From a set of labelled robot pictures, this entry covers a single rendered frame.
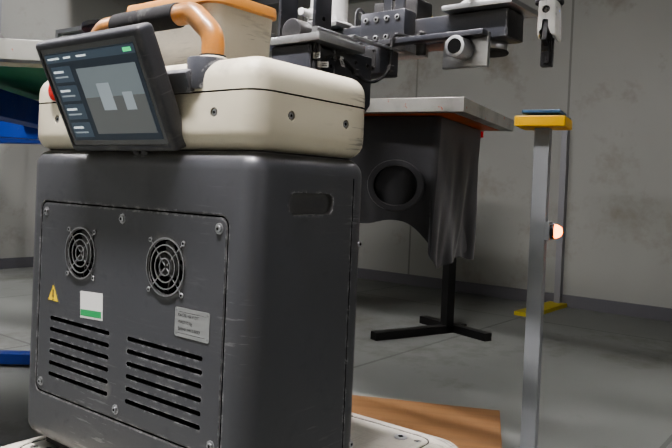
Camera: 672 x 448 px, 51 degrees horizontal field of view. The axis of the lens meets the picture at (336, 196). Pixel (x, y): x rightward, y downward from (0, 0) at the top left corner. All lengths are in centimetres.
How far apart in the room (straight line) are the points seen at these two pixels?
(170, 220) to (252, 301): 18
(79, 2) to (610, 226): 449
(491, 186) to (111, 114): 430
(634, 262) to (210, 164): 411
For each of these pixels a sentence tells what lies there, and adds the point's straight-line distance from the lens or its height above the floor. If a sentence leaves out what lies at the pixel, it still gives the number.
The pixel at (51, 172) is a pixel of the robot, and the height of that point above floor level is 75.
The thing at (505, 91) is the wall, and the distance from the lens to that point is 521.
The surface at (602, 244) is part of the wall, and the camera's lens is 491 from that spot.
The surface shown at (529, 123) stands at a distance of 192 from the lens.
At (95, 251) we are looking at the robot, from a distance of 115.
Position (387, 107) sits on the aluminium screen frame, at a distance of 192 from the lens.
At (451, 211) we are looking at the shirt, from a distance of 210.
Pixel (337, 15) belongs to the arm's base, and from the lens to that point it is 177.
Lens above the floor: 75
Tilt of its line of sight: 1 degrees down
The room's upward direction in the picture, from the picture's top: 2 degrees clockwise
